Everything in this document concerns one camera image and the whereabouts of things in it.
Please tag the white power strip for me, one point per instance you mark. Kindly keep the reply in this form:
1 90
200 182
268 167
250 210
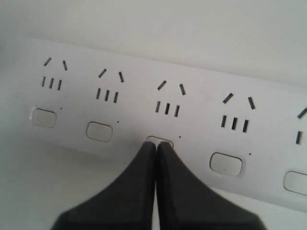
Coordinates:
239 134

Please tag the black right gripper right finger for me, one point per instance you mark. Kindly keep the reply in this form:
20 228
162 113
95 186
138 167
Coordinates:
186 203

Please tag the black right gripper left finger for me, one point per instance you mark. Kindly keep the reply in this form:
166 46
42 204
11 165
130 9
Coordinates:
126 204

